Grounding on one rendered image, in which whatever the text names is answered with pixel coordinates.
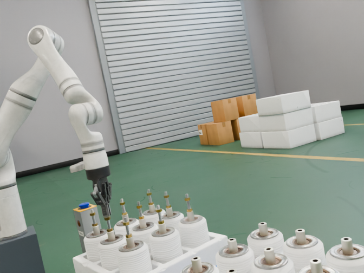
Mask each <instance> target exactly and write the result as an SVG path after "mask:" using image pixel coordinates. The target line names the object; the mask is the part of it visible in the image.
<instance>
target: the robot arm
mask: <svg viewBox="0 0 364 273"><path fill-rule="evenodd" d="M27 41H28V45H29V47H30V48H31V49H32V51H33V52H34V53H35V54H36V55H37V56H38V58H37V60H36V62H35V64H34V65H33V67H32V68H31V69H30V70H29V71H28V72H26V73H25V74H24V75H22V76H21V77H20V78H18V79H17V80H16V81H15V82H14V83H13V84H12V85H11V86H10V88H9V90H8V92H7V94H6V97H5V99H4V101H3V103H2V105H1V108H0V242H1V241H7V240H10V239H14V238H17V237H20V236H22V235H24V234H26V233H27V232H28V230H27V226H26V223H25V219H24V214H23V209H22V205H21V200H20V196H19V193H18V188H17V184H16V171H15V166H14V161H13V158H12V153H11V150H10V148H9V146H10V144H11V141H12V139H13V137H14V135H15V133H16V132H17V131H18V129H19V128H20V127H21V125H22V124H23V123H24V122H25V120H26V119H27V117H28V116H29V114H30V112H31V111H32V109H33V106H34V104H35V102H36V100H37V98H38V95H39V93H40V91H41V89H42V87H43V85H44V83H45V82H46V80H47V78H48V76H49V74H51V76H52V77H53V79H54V81H55V82H56V84H57V86H58V88H59V90H60V92H61V93H62V95H63V97H64V99H65V100H66V101H67V102H68V103H69V104H73V105H72V106H71V107H70V109H69V112H68V116H69V120H70V123H71V125H72V126H73V128H74V130H75V132H76V134H77V136H78V138H79V141H80V144H81V149H82V153H83V161H82V162H79V163H77V164H75V165H72V166H70V172H71V173H73V172H77V171H81V170H84V169H85V171H86V176H87V179H88V180H92V181H93V190H94V191H93V192H91V193H90V195H91V197H92V198H93V199H94V201H95V203H96V204H97V205H100V206H101V210H102V215H103V217H109V216H110V215H111V214H112V213H111V208H110V205H109V203H110V199H111V198H112V183H109V182H108V179H107V177H108V176H110V174H111V171H110V168H109V162H108V158H107V154H106V151H105V146H104V143H103V137H102V134H101V133H100V132H91V131H90V130H89V129H88V128H87V125H92V124H97V123H99V122H100V121H101V120H102V119H103V109H102V107H101V105H100V104H99V103H98V101H97V100H96V99H95V98H93V97H92V96H91V95H90V94H89V93H88V92H87V91H86V90H85V89H84V87H83V85H82V83H81V82H80V80H79V78H78V77H77V76H76V74H75V73H74V72H73V70H72V69H71V68H70V66H68V65H67V64H66V62H65V61H64V60H63V58H62V57H61V54H62V52H63V49H64V40H63V38H62V37H61V36H59V35H58V34H57V33H55V32H53V31H52V30H51V29H49V28H47V27H45V26H43V25H37V26H35V27H33V28H32V29H31V30H30V31H29V33H28V36H27Z"/></svg>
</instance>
